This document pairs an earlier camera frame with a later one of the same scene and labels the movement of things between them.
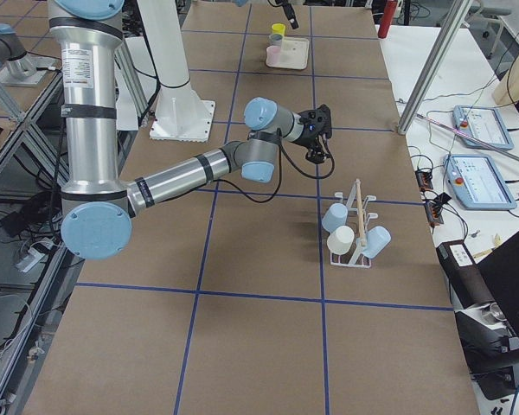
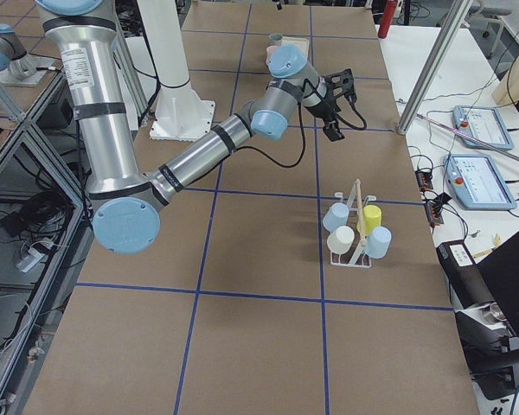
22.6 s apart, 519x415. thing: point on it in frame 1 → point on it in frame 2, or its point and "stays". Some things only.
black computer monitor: x=510 y=270 stays
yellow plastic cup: x=278 y=28 → x=372 y=218
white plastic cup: x=341 y=239 stays
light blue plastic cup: x=335 y=217 stays
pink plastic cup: x=273 y=55 stays
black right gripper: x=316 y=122 → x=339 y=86
